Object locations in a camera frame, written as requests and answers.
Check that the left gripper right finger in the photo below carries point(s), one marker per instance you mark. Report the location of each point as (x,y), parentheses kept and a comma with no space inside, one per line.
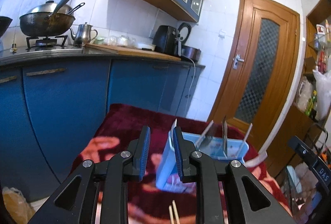
(225,192)

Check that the blue base cabinets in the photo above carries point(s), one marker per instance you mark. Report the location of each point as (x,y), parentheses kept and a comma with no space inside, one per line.
(51,108)

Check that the silver fork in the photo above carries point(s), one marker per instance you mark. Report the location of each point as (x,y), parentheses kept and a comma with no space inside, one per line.
(203,135)
(208,137)

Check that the white spoon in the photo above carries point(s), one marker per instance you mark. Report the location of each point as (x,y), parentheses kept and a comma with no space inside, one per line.
(257,160)

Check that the rice cooker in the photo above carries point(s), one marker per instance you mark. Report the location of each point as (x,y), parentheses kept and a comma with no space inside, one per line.
(187,50)

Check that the wooden chopstick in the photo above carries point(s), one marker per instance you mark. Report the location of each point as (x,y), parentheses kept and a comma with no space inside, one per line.
(171,215)
(175,212)

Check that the small black wok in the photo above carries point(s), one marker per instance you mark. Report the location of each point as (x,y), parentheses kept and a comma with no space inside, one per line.
(4,24)

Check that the yellow plastic bag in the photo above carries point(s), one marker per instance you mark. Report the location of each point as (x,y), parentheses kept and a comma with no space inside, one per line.
(17,206)

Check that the steel kettle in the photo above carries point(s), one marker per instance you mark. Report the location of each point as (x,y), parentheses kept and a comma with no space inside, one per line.
(85,34)

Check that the gas stove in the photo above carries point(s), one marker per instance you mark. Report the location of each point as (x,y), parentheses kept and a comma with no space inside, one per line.
(45,42)

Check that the white plastic bag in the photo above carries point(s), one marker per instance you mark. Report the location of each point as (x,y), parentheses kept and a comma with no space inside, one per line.
(323,87)

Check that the red floral blanket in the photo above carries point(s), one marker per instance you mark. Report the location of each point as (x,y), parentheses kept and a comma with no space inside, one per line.
(146,203)

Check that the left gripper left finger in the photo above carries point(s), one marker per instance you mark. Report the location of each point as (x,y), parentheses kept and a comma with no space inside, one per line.
(98,190)

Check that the wooden cutting board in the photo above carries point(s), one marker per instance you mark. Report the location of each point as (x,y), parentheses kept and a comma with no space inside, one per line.
(133,52)

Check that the wooden shelf unit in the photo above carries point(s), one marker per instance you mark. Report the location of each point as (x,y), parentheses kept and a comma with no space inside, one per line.
(297,122)

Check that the wooden door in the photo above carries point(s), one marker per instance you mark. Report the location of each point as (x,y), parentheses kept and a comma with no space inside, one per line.
(260,69)

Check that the black air fryer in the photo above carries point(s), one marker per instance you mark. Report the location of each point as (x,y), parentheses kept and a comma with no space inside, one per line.
(167,41)

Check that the large black wok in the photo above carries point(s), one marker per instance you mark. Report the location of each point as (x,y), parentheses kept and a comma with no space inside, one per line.
(48,19)

